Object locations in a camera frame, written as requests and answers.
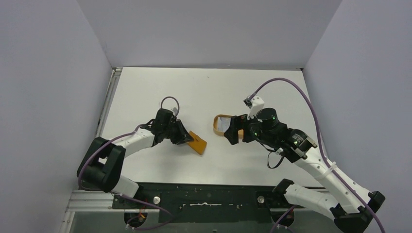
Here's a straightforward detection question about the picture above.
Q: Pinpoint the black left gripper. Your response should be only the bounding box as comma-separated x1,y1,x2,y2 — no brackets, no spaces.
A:
163,119,193,146

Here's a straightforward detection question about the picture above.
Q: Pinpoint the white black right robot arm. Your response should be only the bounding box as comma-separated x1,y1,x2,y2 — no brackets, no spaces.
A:
223,108,385,233

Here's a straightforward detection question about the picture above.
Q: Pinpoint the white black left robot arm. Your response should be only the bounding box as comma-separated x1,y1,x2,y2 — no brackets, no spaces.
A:
77,108,194,208

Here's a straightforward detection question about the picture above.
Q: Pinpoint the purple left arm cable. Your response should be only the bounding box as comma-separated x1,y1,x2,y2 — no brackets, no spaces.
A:
77,96,180,232

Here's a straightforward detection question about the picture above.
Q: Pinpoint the black loop cable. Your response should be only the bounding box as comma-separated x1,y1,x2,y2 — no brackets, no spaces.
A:
267,148,286,170

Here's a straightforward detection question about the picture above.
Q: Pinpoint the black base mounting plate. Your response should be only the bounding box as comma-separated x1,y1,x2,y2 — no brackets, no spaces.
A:
112,183,291,223

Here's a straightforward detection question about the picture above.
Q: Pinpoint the yellow leather card holder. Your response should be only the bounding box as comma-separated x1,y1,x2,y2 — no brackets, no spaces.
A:
186,131,207,156

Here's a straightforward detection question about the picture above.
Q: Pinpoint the silver credit card stack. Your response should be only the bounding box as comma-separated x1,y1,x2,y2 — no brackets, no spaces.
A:
217,116,231,133

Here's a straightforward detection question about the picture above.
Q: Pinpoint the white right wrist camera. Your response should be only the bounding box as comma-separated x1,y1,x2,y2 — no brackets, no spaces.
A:
243,96,264,120

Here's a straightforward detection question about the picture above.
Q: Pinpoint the aluminium frame rail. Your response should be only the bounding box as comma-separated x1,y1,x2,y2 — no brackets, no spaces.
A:
66,189,323,213

